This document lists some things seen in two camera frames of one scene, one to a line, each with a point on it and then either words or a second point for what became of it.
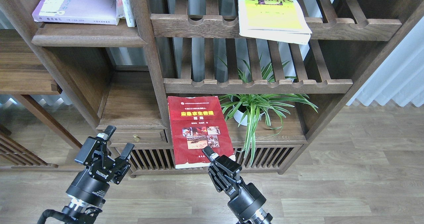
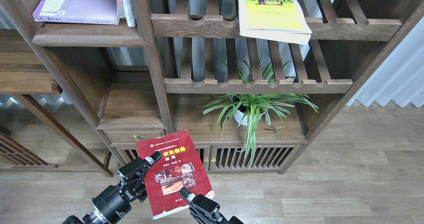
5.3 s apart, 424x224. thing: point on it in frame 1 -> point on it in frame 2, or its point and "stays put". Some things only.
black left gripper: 90,183 -> 113,204
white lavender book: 94,5 stays put
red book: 196,123 -> 179,166
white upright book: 124,7 stays put
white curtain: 400,77 stays put
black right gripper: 225,172 -> 203,210
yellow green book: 272,13 stays put
